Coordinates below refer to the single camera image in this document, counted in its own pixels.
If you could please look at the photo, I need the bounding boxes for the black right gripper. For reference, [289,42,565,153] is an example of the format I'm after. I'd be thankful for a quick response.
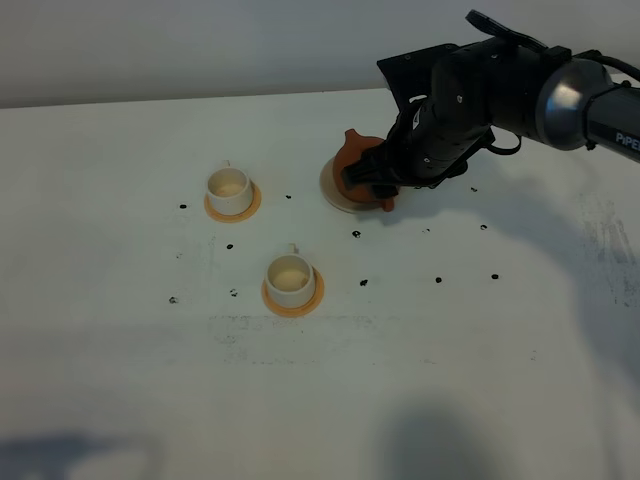
[341,49,495,199]

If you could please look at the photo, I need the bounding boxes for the brown clay teapot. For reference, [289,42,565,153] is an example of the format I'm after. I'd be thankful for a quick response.
[333,129,395,212]

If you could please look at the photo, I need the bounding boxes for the white teacup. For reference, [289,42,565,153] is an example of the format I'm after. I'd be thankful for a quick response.
[207,165,253,216]
[264,244,316,309]

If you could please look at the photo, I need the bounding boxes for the white teacup near centre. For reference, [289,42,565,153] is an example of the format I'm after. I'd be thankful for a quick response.
[264,244,316,309]

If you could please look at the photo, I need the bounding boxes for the white teacup far left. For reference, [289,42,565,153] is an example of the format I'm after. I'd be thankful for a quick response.
[207,165,253,216]

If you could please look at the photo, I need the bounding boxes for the orange coaster far left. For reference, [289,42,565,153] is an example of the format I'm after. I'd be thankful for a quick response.
[203,182,262,223]

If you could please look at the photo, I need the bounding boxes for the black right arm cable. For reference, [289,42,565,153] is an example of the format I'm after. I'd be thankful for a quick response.
[464,8,640,157]

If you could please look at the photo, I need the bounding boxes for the beige round teapot saucer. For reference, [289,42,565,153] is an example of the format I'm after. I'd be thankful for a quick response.
[319,158,383,214]

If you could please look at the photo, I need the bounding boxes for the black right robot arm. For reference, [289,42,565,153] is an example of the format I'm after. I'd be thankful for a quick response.
[333,38,639,207]

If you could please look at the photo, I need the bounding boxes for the orange coaster near centre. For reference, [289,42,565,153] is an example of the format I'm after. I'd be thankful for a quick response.
[261,269,325,318]

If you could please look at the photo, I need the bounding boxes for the orange coaster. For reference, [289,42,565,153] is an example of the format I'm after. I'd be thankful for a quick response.
[261,269,325,318]
[203,182,262,223]

